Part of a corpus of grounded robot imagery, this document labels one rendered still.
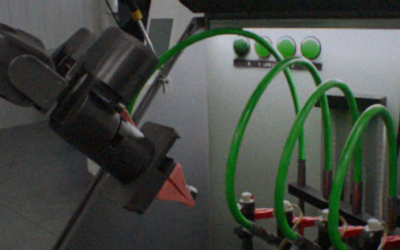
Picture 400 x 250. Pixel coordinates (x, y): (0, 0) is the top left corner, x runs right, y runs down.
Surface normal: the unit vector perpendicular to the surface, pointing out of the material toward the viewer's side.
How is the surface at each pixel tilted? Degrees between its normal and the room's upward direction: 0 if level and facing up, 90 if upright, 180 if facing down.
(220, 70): 90
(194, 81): 90
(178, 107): 90
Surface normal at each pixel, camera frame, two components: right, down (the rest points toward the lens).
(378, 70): -0.63, 0.18
